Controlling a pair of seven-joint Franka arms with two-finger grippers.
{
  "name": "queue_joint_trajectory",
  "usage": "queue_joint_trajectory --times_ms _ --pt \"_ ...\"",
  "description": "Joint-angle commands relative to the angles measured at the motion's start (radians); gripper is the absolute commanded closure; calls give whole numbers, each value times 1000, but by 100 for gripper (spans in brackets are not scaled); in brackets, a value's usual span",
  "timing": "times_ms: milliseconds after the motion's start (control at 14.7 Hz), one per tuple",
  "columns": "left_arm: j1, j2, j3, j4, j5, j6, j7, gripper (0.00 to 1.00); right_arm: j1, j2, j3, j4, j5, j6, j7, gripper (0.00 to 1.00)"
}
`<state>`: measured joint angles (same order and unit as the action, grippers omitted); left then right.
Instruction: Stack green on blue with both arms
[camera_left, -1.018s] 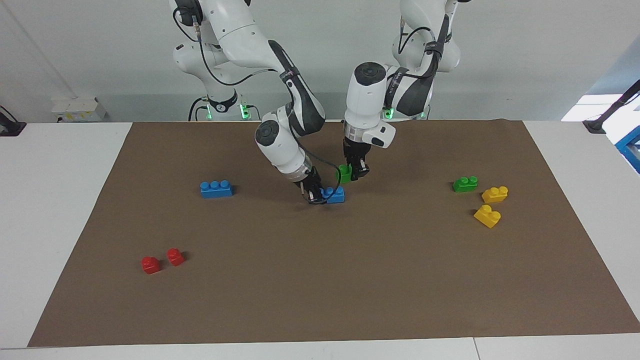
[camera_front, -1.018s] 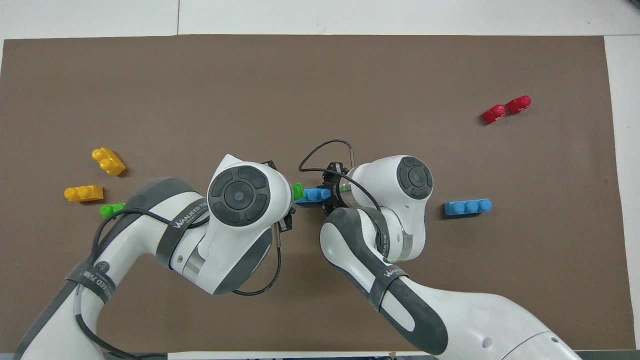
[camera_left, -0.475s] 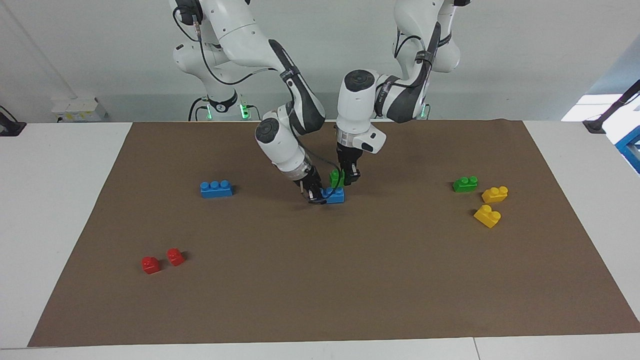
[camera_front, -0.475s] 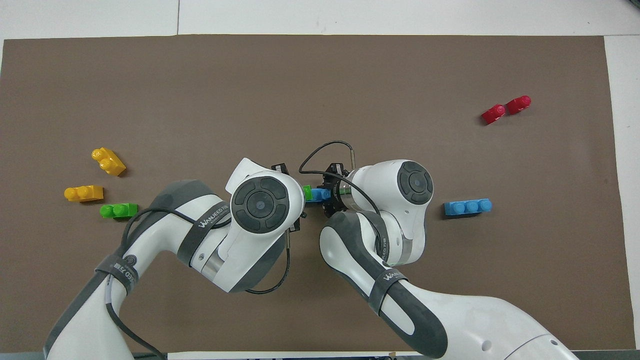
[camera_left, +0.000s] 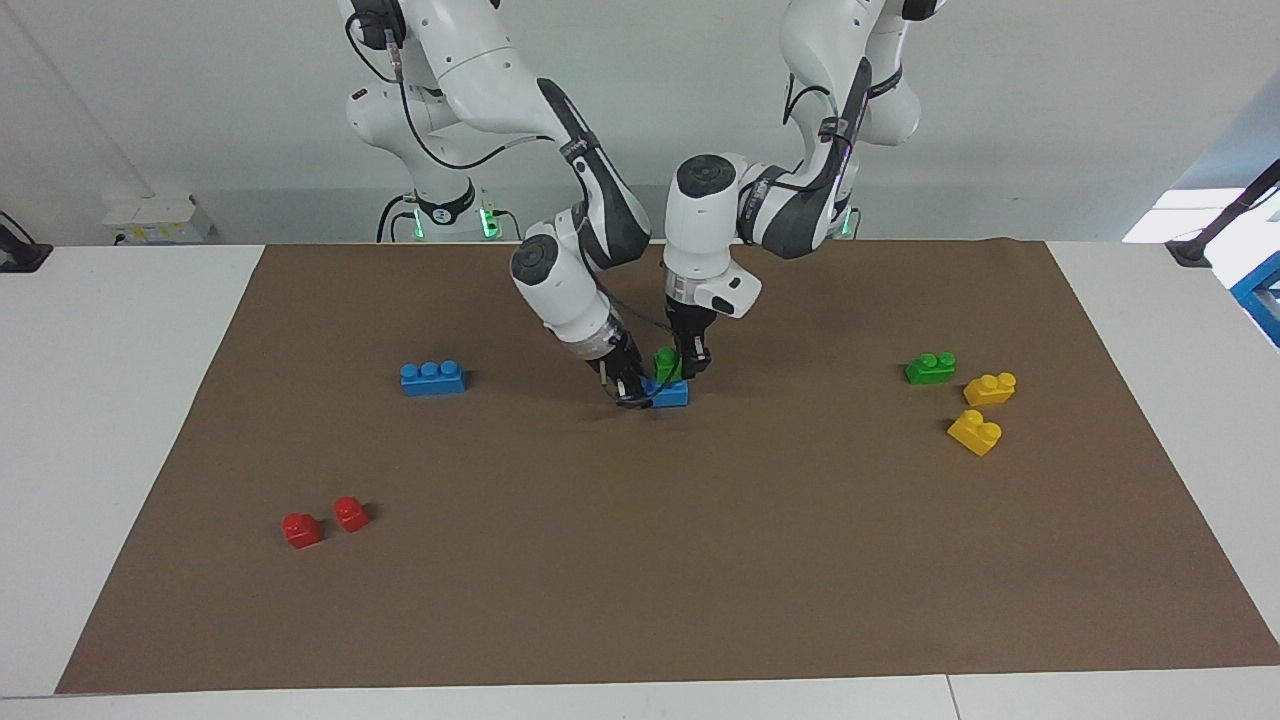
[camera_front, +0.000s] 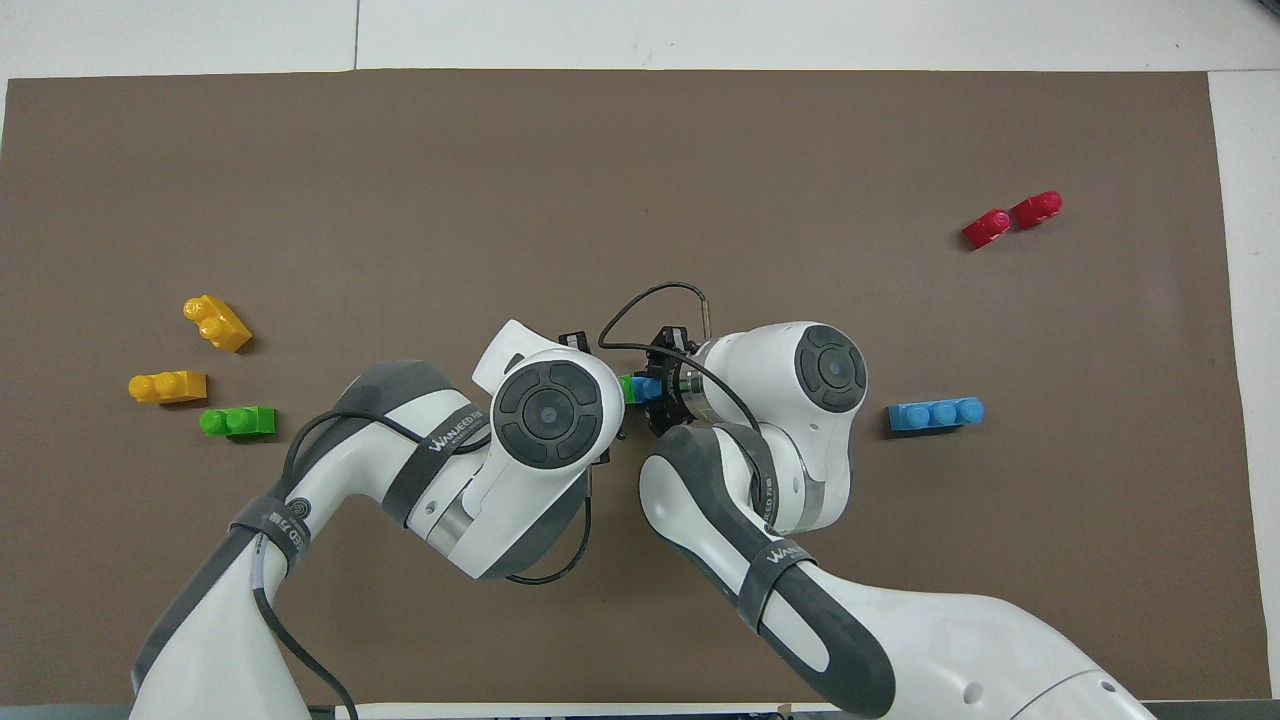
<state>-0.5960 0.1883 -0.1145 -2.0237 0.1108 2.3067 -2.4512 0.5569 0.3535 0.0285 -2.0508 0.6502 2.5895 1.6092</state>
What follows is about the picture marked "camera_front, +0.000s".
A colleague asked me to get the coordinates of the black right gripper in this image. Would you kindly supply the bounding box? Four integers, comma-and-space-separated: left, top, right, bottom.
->
558, 330, 701, 467

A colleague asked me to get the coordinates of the brown table mat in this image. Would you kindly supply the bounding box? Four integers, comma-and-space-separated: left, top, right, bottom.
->
0, 68, 1271, 707

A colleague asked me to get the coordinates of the red one-stud toy brick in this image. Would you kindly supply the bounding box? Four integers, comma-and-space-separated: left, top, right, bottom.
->
962, 210, 1013, 251
1012, 191, 1063, 230

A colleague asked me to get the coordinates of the yellow two-stud toy brick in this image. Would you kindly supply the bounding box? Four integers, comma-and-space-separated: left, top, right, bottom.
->
128, 371, 208, 405
183, 295, 253, 353

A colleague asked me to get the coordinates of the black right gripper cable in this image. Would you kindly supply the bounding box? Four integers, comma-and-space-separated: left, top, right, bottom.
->
598, 282, 771, 483

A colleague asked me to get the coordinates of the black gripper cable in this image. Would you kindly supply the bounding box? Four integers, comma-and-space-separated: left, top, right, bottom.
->
252, 408, 593, 720
598, 282, 771, 483

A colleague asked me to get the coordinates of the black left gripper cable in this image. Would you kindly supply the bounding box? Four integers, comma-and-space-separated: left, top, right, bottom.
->
252, 408, 593, 720

